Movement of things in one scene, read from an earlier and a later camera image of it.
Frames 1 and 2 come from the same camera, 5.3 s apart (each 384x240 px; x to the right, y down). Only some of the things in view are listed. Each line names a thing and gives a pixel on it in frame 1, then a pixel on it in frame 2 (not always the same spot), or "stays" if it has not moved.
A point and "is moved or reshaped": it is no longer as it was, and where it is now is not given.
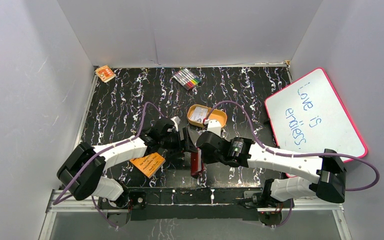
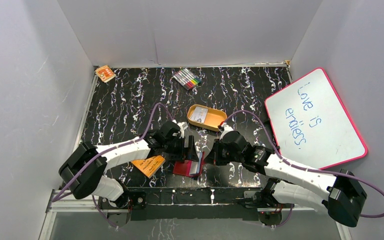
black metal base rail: (187, 204) stays
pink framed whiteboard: (308, 116) stays
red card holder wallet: (196, 163) is moved or reshaped
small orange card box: (105, 73) stays
